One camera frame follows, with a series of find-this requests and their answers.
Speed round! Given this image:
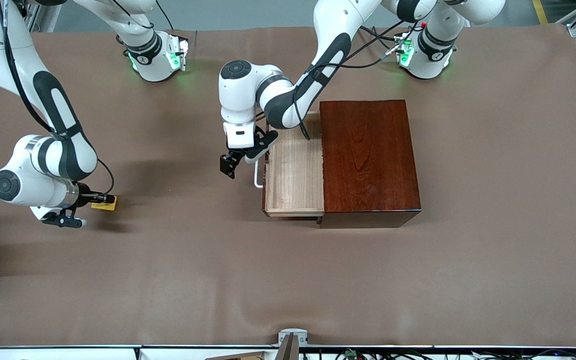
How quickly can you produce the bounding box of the light wood drawer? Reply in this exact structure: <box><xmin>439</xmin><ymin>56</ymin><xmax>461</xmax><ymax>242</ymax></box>
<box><xmin>254</xmin><ymin>111</ymin><xmax>326</xmax><ymax>224</ymax></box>

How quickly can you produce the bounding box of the brown table mat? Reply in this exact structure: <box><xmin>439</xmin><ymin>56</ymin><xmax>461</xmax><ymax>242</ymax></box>
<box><xmin>0</xmin><ymin>22</ymin><xmax>576</xmax><ymax>347</ymax></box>

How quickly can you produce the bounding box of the light wooden plank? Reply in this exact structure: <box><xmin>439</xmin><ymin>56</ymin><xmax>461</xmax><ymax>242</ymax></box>
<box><xmin>205</xmin><ymin>351</ymin><xmax>266</xmax><ymax>360</ymax></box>

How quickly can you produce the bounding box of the dark red-brown wooden cabinet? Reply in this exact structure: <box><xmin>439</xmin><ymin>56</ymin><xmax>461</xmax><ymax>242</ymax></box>
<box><xmin>319</xmin><ymin>99</ymin><xmax>423</xmax><ymax>229</ymax></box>

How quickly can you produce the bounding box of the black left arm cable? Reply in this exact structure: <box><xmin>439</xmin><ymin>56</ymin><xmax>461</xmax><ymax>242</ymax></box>
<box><xmin>292</xmin><ymin>20</ymin><xmax>405</xmax><ymax>141</ymax></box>

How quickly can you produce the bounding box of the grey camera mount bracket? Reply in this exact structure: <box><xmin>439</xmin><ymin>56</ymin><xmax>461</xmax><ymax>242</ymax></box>
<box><xmin>278</xmin><ymin>328</ymin><xmax>309</xmax><ymax>360</ymax></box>

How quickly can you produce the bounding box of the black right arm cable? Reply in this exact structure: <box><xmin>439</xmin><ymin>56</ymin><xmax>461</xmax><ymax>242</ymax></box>
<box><xmin>0</xmin><ymin>0</ymin><xmax>117</xmax><ymax>197</ymax></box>

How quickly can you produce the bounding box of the black base cable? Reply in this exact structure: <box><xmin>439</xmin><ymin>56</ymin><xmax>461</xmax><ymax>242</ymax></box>
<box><xmin>155</xmin><ymin>0</ymin><xmax>175</xmax><ymax>32</ymax></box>

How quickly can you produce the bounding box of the yellow floor tape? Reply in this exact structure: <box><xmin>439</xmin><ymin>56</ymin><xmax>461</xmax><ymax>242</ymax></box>
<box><xmin>532</xmin><ymin>0</ymin><xmax>550</xmax><ymax>25</ymax></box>

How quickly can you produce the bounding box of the white table edge rail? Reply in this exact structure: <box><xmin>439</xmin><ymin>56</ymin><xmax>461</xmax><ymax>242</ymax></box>
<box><xmin>0</xmin><ymin>344</ymin><xmax>576</xmax><ymax>360</ymax></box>

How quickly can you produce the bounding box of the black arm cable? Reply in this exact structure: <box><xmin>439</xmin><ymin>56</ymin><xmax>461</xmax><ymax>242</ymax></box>
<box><xmin>292</xmin><ymin>20</ymin><xmax>405</xmax><ymax>141</ymax></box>
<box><xmin>0</xmin><ymin>0</ymin><xmax>117</xmax><ymax>197</ymax></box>

